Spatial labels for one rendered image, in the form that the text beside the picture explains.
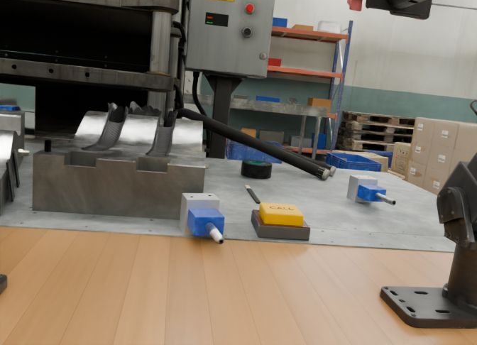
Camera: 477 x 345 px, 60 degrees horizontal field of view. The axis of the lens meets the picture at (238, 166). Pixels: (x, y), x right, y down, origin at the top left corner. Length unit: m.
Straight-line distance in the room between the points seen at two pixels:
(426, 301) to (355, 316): 0.09
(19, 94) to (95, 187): 0.91
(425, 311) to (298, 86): 7.08
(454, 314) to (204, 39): 1.23
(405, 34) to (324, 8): 1.52
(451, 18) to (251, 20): 7.12
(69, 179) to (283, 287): 0.37
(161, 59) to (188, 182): 0.78
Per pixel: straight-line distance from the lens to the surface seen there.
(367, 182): 0.95
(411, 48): 8.14
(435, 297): 0.54
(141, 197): 0.67
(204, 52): 1.52
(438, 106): 8.37
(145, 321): 0.41
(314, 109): 4.38
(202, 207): 0.61
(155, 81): 1.37
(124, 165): 0.66
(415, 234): 0.79
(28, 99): 1.54
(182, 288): 0.47
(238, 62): 1.52
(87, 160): 0.72
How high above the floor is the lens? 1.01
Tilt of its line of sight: 10 degrees down
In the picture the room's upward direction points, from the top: 6 degrees clockwise
